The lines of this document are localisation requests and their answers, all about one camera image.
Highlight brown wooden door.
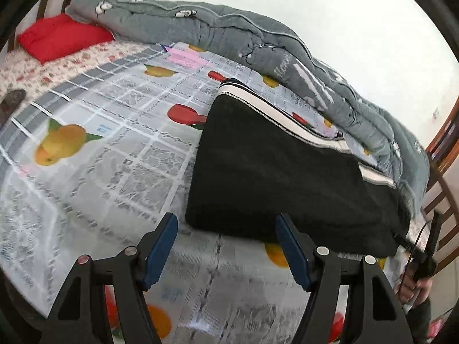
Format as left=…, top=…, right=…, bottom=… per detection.
left=425, top=95, right=459, bottom=160

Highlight person's right forearm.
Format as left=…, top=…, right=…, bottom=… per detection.
left=408, top=296, right=437, bottom=344

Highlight person's right hand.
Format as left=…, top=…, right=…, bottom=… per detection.
left=398, top=261, right=435, bottom=305

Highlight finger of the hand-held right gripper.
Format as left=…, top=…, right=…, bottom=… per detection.
left=392, top=234, right=429, bottom=259

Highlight wooden footboard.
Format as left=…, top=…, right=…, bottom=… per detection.
left=419, top=150, right=459, bottom=259

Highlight grey flower-print quilt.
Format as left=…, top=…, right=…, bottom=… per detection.
left=66, top=0, right=431, bottom=219

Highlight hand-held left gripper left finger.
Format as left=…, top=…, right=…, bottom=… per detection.
left=39, top=212, right=179, bottom=344

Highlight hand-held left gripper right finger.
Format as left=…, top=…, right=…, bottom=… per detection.
left=275, top=213, right=413, bottom=344

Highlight black pants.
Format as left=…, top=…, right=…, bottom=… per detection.
left=184, top=78, right=413, bottom=259

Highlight fruit-print plastic sheet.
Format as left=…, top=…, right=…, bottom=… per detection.
left=0, top=41, right=395, bottom=344

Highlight red pillow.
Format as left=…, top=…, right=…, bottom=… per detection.
left=17, top=13, right=114, bottom=65

